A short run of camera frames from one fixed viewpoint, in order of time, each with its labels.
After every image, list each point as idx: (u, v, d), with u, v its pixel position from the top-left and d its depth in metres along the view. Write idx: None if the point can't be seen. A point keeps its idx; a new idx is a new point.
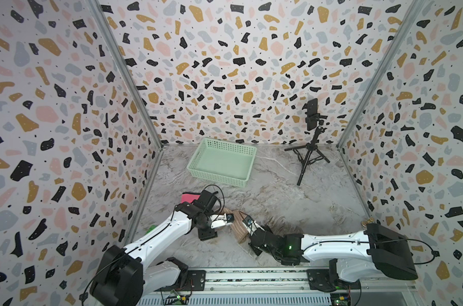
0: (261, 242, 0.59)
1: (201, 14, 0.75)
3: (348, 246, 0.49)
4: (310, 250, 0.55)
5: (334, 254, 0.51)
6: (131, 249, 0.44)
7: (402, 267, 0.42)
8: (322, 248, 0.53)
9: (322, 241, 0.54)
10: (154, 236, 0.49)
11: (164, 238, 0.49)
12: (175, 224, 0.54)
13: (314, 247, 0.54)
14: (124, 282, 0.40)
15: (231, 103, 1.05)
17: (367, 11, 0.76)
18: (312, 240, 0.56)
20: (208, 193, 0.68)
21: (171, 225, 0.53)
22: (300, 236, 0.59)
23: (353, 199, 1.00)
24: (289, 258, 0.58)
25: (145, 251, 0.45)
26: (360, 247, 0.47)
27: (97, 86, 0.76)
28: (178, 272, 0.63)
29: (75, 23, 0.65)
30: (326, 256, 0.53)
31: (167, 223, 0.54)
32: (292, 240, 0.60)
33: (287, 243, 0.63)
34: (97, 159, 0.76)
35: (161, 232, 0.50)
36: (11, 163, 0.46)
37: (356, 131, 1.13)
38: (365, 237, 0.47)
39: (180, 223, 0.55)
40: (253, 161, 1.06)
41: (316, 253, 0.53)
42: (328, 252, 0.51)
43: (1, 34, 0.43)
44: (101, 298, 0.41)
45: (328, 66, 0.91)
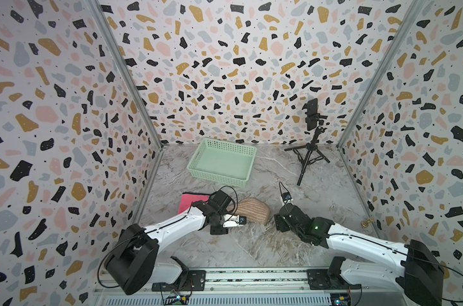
0: (288, 214, 0.62)
1: (201, 14, 0.75)
3: (381, 250, 0.48)
4: (337, 238, 0.55)
5: (362, 252, 0.50)
6: (150, 230, 0.47)
7: (432, 291, 0.41)
8: (352, 241, 0.52)
9: (352, 234, 0.54)
10: (171, 224, 0.51)
11: (180, 227, 0.52)
12: (191, 218, 0.56)
13: (343, 236, 0.54)
14: (136, 261, 0.42)
15: (231, 103, 1.05)
17: (367, 11, 0.76)
18: (343, 231, 0.56)
20: (223, 194, 0.69)
21: (187, 218, 0.55)
22: (330, 223, 0.59)
23: (353, 199, 1.00)
24: (310, 236, 0.60)
25: (162, 235, 0.47)
26: (395, 255, 0.46)
27: (97, 86, 0.76)
28: (179, 271, 0.63)
29: (75, 23, 0.65)
30: (351, 248, 0.53)
31: (183, 215, 0.56)
32: (318, 221, 0.62)
33: (312, 224, 0.65)
34: (97, 159, 0.76)
35: (178, 220, 0.53)
36: (11, 163, 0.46)
37: (356, 131, 1.13)
38: (404, 248, 0.46)
39: (196, 218, 0.57)
40: (253, 161, 1.06)
41: (342, 243, 0.53)
42: (356, 247, 0.51)
43: (1, 34, 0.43)
44: (117, 271, 0.43)
45: (328, 67, 0.92)
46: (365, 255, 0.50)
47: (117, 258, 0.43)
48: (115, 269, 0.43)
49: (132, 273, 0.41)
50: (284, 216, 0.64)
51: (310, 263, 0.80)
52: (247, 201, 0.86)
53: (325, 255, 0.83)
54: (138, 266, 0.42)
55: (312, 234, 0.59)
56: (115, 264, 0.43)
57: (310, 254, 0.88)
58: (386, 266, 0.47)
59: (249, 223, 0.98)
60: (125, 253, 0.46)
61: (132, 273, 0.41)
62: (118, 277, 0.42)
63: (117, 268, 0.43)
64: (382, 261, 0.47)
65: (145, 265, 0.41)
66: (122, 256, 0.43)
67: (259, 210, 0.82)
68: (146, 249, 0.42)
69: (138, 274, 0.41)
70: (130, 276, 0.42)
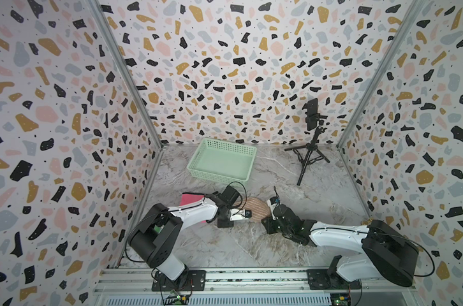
0: (280, 215, 0.68)
1: (201, 14, 0.76)
3: (348, 234, 0.53)
4: (317, 233, 0.61)
5: (337, 241, 0.55)
6: (174, 210, 0.52)
7: (393, 263, 0.44)
8: (328, 233, 0.58)
9: (329, 227, 0.60)
10: (191, 206, 0.56)
11: (198, 211, 0.56)
12: (205, 204, 0.61)
13: (321, 230, 0.61)
14: (162, 238, 0.45)
15: (231, 103, 1.05)
17: (367, 11, 0.76)
18: (321, 225, 0.63)
20: (233, 189, 0.74)
21: (205, 204, 0.61)
22: (313, 222, 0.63)
23: (353, 199, 1.00)
24: (298, 236, 0.67)
25: (183, 216, 0.51)
26: (358, 236, 0.50)
27: (97, 86, 0.76)
28: (182, 268, 0.63)
29: (75, 23, 0.65)
30: (329, 240, 0.58)
31: (199, 202, 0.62)
32: (307, 224, 0.68)
33: (301, 224, 0.70)
34: (97, 159, 0.76)
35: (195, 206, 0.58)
36: (11, 163, 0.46)
37: (356, 131, 1.13)
38: (366, 229, 0.51)
39: (207, 207, 0.60)
40: (253, 161, 1.06)
41: (321, 236, 0.59)
42: (331, 238, 0.56)
43: (1, 34, 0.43)
44: (141, 246, 0.46)
45: (328, 67, 0.92)
46: (342, 244, 0.54)
47: (141, 233, 0.47)
48: (139, 245, 0.46)
49: (157, 247, 0.45)
50: (277, 217, 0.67)
51: (310, 263, 0.80)
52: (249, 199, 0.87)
53: (325, 255, 0.83)
54: (162, 241, 0.45)
55: (301, 236, 0.65)
56: (139, 240, 0.46)
57: (310, 254, 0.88)
58: (355, 248, 0.51)
59: (249, 223, 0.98)
60: (148, 229, 0.47)
61: (157, 247, 0.45)
62: (143, 252, 0.45)
63: (140, 242, 0.46)
64: (350, 244, 0.52)
65: (169, 241, 0.45)
66: (146, 232, 0.47)
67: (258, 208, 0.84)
68: (171, 225, 0.46)
69: (162, 248, 0.44)
70: (155, 250, 0.45)
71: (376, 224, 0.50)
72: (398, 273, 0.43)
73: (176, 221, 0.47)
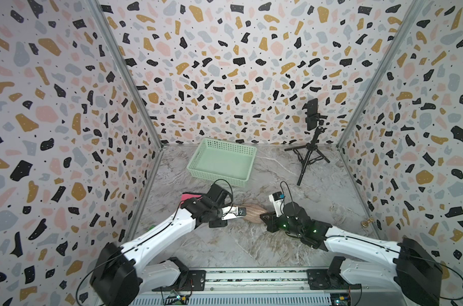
0: (293, 215, 0.62)
1: (201, 14, 0.75)
3: (374, 249, 0.49)
4: (334, 240, 0.57)
5: (357, 253, 0.52)
6: (129, 248, 0.43)
7: (424, 287, 0.41)
8: (348, 242, 0.54)
9: (348, 236, 0.56)
10: (152, 236, 0.47)
11: (162, 239, 0.47)
12: (176, 224, 0.51)
13: (339, 238, 0.57)
14: (115, 284, 0.39)
15: (231, 103, 1.05)
17: (367, 11, 0.76)
18: (339, 233, 0.58)
20: (218, 188, 0.62)
21: (173, 226, 0.50)
22: (328, 225, 0.62)
23: (353, 199, 1.00)
24: (310, 239, 0.62)
25: (141, 252, 0.43)
26: (388, 253, 0.47)
27: (97, 86, 0.76)
28: (178, 273, 0.63)
29: (75, 23, 0.65)
30: (348, 250, 0.54)
31: (169, 222, 0.51)
32: (319, 225, 0.63)
33: (312, 226, 0.66)
34: (97, 159, 0.76)
35: (161, 232, 0.48)
36: (11, 163, 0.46)
37: (356, 131, 1.13)
38: (396, 247, 0.47)
39: (183, 223, 0.52)
40: (253, 161, 1.06)
41: (339, 245, 0.55)
42: (351, 248, 0.53)
43: (1, 34, 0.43)
44: (99, 290, 0.42)
45: (328, 67, 0.92)
46: (362, 256, 0.52)
47: (98, 278, 0.42)
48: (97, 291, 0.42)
49: (114, 294, 0.39)
50: (289, 217, 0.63)
51: (310, 263, 0.80)
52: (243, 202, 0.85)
53: (325, 255, 0.83)
54: (116, 288, 0.39)
55: (312, 238, 0.61)
56: (99, 284, 0.42)
57: (310, 254, 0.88)
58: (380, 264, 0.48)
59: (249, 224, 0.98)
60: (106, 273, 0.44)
61: (115, 294, 0.39)
62: (102, 298, 0.41)
63: (100, 285, 0.42)
64: (375, 259, 0.49)
65: (126, 285, 0.39)
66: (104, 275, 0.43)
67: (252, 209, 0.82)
68: (122, 272, 0.39)
69: (120, 294, 0.39)
70: (112, 297, 0.40)
71: (406, 242, 0.47)
72: (428, 298, 0.42)
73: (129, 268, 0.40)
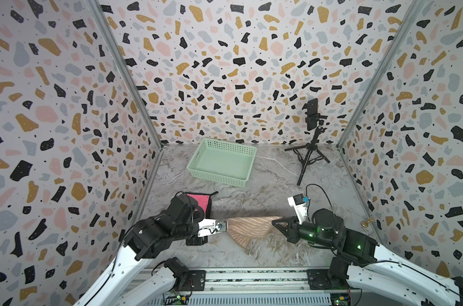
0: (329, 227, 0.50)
1: (201, 14, 0.76)
3: (434, 286, 0.45)
4: (387, 266, 0.48)
5: (407, 283, 0.48)
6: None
7: None
8: (404, 272, 0.47)
9: (403, 262, 0.48)
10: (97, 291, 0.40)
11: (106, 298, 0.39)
12: (118, 273, 0.41)
13: (394, 264, 0.48)
14: None
15: (231, 103, 1.05)
17: (367, 11, 0.76)
18: (391, 255, 0.50)
20: (180, 203, 0.47)
21: (113, 278, 0.40)
22: (374, 243, 0.52)
23: (353, 199, 1.00)
24: (350, 254, 0.51)
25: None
26: (448, 294, 0.44)
27: (97, 86, 0.76)
28: (171, 280, 0.62)
29: (75, 23, 0.65)
30: (394, 276, 0.49)
31: (109, 273, 0.41)
32: (360, 238, 0.53)
33: (352, 240, 0.53)
34: (97, 159, 0.76)
35: (101, 290, 0.40)
36: (11, 163, 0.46)
37: (356, 131, 1.13)
38: (451, 284, 0.45)
39: (126, 272, 0.41)
40: (253, 161, 1.06)
41: (391, 271, 0.48)
42: (405, 278, 0.47)
43: (1, 34, 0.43)
44: None
45: (328, 67, 0.92)
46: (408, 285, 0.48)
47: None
48: None
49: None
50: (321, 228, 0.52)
51: (310, 263, 0.80)
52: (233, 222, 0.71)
53: (325, 255, 0.83)
54: None
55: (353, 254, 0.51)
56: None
57: (310, 254, 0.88)
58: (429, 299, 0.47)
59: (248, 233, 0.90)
60: None
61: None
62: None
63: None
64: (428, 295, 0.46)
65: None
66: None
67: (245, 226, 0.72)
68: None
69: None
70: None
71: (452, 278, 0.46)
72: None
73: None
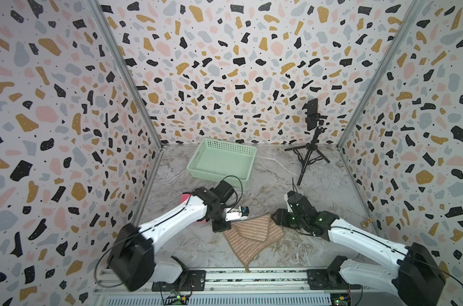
0: (295, 202, 0.65)
1: (201, 14, 0.76)
3: (379, 247, 0.48)
4: (338, 231, 0.56)
5: (361, 248, 0.51)
6: (146, 228, 0.45)
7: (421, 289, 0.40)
8: (352, 236, 0.53)
9: (354, 230, 0.55)
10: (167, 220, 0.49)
11: (175, 223, 0.49)
12: (190, 209, 0.53)
13: (344, 230, 0.56)
14: (134, 262, 0.41)
15: (231, 103, 1.05)
17: (367, 11, 0.76)
18: (345, 225, 0.57)
20: (226, 184, 0.66)
21: (186, 211, 0.52)
22: (336, 217, 0.61)
23: (353, 199, 1.00)
24: (312, 226, 0.62)
25: (159, 233, 0.45)
26: (393, 254, 0.46)
27: (97, 86, 0.76)
28: (180, 269, 0.63)
29: (75, 23, 0.65)
30: (350, 244, 0.54)
31: (182, 206, 0.54)
32: (324, 215, 0.63)
33: (317, 215, 0.66)
34: (97, 159, 0.76)
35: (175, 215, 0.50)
36: (11, 163, 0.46)
37: (356, 131, 1.13)
38: (404, 249, 0.46)
39: (195, 209, 0.54)
40: (253, 161, 1.06)
41: (343, 237, 0.55)
42: (356, 242, 0.52)
43: (1, 34, 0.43)
44: (117, 268, 0.43)
45: (328, 67, 0.92)
46: (364, 252, 0.51)
47: (118, 254, 0.43)
48: (116, 266, 0.43)
49: (132, 271, 0.41)
50: (291, 204, 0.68)
51: (310, 263, 0.80)
52: (237, 225, 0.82)
53: (325, 255, 0.83)
54: (134, 267, 0.41)
55: (314, 225, 0.61)
56: (117, 261, 0.43)
57: (310, 254, 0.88)
58: (385, 265, 0.47)
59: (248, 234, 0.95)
60: (123, 252, 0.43)
61: (132, 270, 0.41)
62: (120, 273, 0.42)
63: (117, 264, 0.43)
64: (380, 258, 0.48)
65: (145, 263, 0.41)
66: (124, 254, 0.45)
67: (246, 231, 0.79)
68: (142, 250, 0.41)
69: (138, 272, 0.40)
70: (129, 275, 0.41)
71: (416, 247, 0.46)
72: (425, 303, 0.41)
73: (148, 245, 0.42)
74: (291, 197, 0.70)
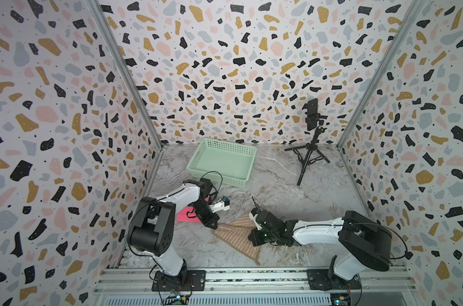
0: (262, 220, 0.69)
1: (201, 14, 0.76)
3: (326, 228, 0.54)
4: (298, 232, 0.62)
5: (319, 238, 0.56)
6: (161, 197, 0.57)
7: (367, 250, 0.45)
8: (308, 231, 0.59)
9: (309, 224, 0.61)
10: (176, 192, 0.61)
11: (184, 194, 0.59)
12: (191, 185, 0.67)
13: (301, 229, 0.62)
14: (160, 224, 0.47)
15: (231, 103, 1.05)
17: (367, 11, 0.76)
18: (302, 224, 0.64)
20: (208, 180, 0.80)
21: (188, 185, 0.66)
22: (294, 222, 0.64)
23: (353, 199, 1.00)
24: (284, 239, 0.67)
25: (172, 200, 0.53)
26: (334, 229, 0.52)
27: (97, 86, 0.76)
28: (181, 262, 0.65)
29: (75, 23, 0.65)
30: (312, 238, 0.59)
31: (183, 185, 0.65)
32: (289, 224, 0.69)
33: (283, 225, 0.71)
34: (97, 159, 0.76)
35: (180, 190, 0.62)
36: (11, 163, 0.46)
37: (356, 131, 1.13)
38: (342, 220, 0.52)
39: (192, 187, 0.65)
40: (253, 161, 1.06)
41: (302, 235, 0.61)
42: (313, 236, 0.57)
43: (1, 34, 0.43)
44: (143, 237, 0.47)
45: (328, 66, 0.91)
46: (319, 239, 0.57)
47: (139, 229, 0.47)
48: (141, 237, 0.47)
49: (159, 234, 0.47)
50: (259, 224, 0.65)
51: (310, 263, 0.80)
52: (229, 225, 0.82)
53: (325, 255, 0.83)
54: (161, 228, 0.47)
55: (285, 237, 0.66)
56: (139, 235, 0.47)
57: (310, 254, 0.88)
58: (335, 241, 0.52)
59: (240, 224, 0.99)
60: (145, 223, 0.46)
61: (161, 232, 0.47)
62: (146, 244, 0.46)
63: (141, 238, 0.47)
64: (330, 238, 0.52)
65: (169, 224, 0.47)
66: (143, 227, 0.48)
67: (246, 223, 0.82)
68: (164, 211, 0.48)
69: (165, 233, 0.47)
70: (159, 238, 0.47)
71: (349, 214, 0.52)
72: (375, 259, 0.44)
73: (168, 205, 0.49)
74: (257, 216, 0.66)
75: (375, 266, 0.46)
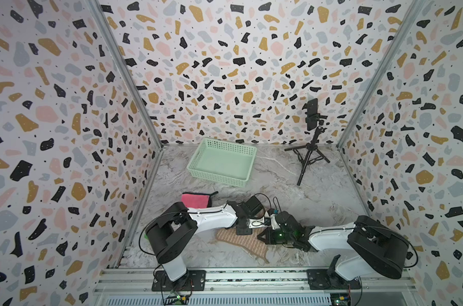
0: (283, 222, 0.70)
1: (201, 14, 0.75)
3: (337, 232, 0.56)
4: (314, 236, 0.64)
5: (331, 241, 0.57)
6: (192, 213, 0.51)
7: (373, 252, 0.45)
8: (322, 234, 0.61)
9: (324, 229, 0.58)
10: (210, 211, 0.55)
11: (215, 218, 0.55)
12: (226, 213, 0.59)
13: (317, 233, 0.64)
14: (175, 236, 0.46)
15: (231, 103, 1.05)
17: (367, 11, 0.76)
18: (317, 229, 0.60)
20: (256, 201, 0.70)
21: (222, 212, 0.58)
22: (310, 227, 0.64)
23: (353, 199, 1.00)
24: (301, 243, 0.69)
25: (200, 220, 0.50)
26: (345, 232, 0.53)
27: (97, 86, 0.76)
28: (182, 273, 0.63)
29: (75, 23, 0.65)
30: (326, 242, 0.59)
31: (220, 208, 0.60)
32: (307, 230, 0.71)
33: (301, 231, 0.72)
34: (97, 159, 0.76)
35: (214, 211, 0.56)
36: (11, 163, 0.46)
37: (356, 131, 1.13)
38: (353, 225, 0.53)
39: (229, 215, 0.60)
40: (253, 161, 1.06)
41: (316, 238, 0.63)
42: (326, 240, 0.59)
43: (1, 34, 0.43)
44: (156, 236, 0.47)
45: (328, 67, 0.92)
46: (332, 243, 0.58)
47: (158, 228, 0.48)
48: (155, 236, 0.47)
49: (168, 245, 0.45)
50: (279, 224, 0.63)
51: (310, 263, 0.80)
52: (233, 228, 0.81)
53: (324, 255, 0.83)
54: (173, 240, 0.45)
55: (301, 241, 0.68)
56: (155, 233, 0.48)
57: (310, 254, 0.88)
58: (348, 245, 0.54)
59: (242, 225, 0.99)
60: (165, 225, 0.48)
61: (170, 243, 0.45)
62: (155, 245, 0.46)
63: (155, 236, 0.47)
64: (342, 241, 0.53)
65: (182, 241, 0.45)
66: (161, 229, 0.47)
67: None
68: (186, 227, 0.46)
69: (172, 248, 0.44)
70: (166, 247, 0.45)
71: (361, 218, 0.52)
72: (385, 264, 0.44)
73: (191, 225, 0.46)
74: (277, 216, 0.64)
75: (388, 273, 0.45)
